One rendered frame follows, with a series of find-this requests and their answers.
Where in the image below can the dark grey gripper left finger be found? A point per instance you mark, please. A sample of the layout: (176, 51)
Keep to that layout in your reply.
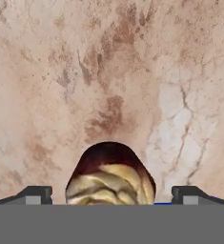
(37, 193)

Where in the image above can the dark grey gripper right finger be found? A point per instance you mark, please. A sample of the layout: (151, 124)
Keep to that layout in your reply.
(186, 193)

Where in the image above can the blue tray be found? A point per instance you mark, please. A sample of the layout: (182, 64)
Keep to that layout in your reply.
(162, 203)

